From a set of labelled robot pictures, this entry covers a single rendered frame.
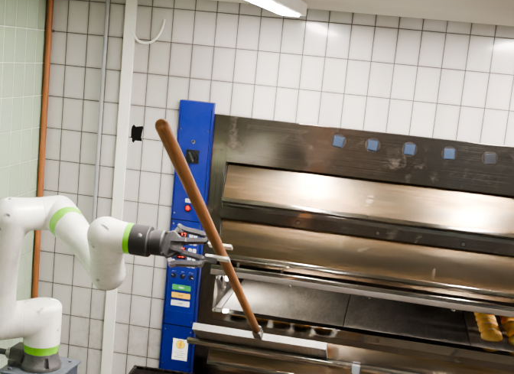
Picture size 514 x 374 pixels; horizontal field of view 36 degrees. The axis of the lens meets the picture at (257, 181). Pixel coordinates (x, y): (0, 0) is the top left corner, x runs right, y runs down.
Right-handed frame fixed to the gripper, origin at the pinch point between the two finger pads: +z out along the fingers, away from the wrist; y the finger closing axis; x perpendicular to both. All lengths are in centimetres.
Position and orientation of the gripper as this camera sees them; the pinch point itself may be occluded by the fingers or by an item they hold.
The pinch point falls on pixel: (219, 252)
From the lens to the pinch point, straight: 230.9
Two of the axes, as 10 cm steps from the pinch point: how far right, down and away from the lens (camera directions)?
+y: -1.9, 9.0, -3.8
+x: -1.1, -4.1, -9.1
